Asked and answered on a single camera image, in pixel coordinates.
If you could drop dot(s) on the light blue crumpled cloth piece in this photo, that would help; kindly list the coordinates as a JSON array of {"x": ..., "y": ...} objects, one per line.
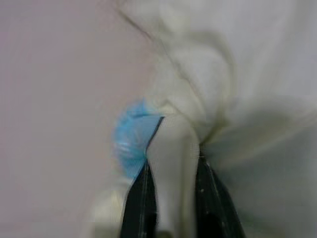
[{"x": 131, "y": 138}]

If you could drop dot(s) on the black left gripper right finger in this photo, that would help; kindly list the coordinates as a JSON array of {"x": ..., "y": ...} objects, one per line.
[{"x": 213, "y": 203}]

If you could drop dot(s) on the cream sheeted mattress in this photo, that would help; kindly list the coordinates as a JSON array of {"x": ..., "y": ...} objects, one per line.
[{"x": 49, "y": 99}]

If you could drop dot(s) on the cream cartoon print blanket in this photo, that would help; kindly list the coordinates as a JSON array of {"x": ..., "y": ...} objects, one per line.
[{"x": 247, "y": 74}]

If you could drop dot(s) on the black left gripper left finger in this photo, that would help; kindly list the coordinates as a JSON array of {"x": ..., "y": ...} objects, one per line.
[{"x": 141, "y": 203}]

